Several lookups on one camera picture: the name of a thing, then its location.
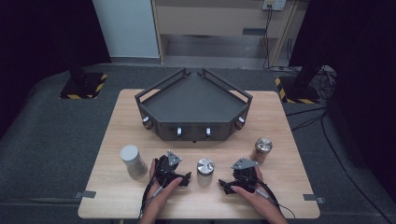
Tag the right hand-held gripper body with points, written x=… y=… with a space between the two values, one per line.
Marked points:
x=245 y=175

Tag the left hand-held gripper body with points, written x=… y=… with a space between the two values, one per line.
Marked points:
x=163 y=169

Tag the silver-lid jar white contents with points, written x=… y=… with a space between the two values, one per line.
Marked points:
x=205 y=172

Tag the white-lid glass jar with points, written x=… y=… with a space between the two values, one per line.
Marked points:
x=133 y=161

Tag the silver-lid jar brown contents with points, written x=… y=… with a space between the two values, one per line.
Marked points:
x=262 y=149

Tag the dark grey corner rack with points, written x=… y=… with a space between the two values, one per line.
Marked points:
x=193 y=105

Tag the person's right hand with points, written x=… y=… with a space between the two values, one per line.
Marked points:
x=258 y=199

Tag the person's left hand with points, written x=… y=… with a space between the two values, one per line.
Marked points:
x=157 y=199

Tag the grey tape piece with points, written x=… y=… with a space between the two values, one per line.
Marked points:
x=85 y=194
x=313 y=198

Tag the black stand with striped base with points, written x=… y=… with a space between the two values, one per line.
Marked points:
x=300 y=91
x=82 y=87

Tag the grey cabinet label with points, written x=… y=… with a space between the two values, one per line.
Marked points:
x=254 y=31

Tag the white panel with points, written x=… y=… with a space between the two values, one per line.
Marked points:
x=126 y=28

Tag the light wooden cabinet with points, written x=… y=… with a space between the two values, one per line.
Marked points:
x=211 y=21

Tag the black curtain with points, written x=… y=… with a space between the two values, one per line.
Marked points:
x=37 y=46
x=364 y=62

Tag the white wall socket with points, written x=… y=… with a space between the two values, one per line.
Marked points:
x=274 y=4

